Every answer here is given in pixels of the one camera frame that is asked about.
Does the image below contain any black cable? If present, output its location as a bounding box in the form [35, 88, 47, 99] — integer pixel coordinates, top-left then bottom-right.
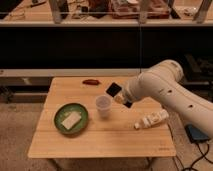
[166, 123, 213, 171]

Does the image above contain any red chili pepper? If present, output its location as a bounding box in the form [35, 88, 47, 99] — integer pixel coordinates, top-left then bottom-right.
[82, 79, 100, 85]

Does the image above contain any white plastic bottle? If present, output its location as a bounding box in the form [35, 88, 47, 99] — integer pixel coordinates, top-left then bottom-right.
[134, 109, 169, 130]

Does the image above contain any green plate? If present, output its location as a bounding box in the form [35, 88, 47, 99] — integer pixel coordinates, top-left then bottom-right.
[54, 103, 89, 135]

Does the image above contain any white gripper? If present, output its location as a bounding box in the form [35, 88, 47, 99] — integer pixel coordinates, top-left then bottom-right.
[106, 83, 132, 108]

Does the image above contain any dark blue power adapter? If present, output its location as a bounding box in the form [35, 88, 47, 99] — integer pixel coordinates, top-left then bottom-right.
[185, 124, 210, 143]

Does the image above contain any wooden folding table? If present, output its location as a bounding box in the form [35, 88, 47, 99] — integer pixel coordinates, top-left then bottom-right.
[28, 77, 176, 158]

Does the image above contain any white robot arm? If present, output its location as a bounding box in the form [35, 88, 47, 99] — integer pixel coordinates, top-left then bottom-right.
[106, 60, 213, 138]

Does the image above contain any white rectangular eraser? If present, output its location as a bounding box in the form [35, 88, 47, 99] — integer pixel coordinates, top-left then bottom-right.
[62, 111, 81, 130]

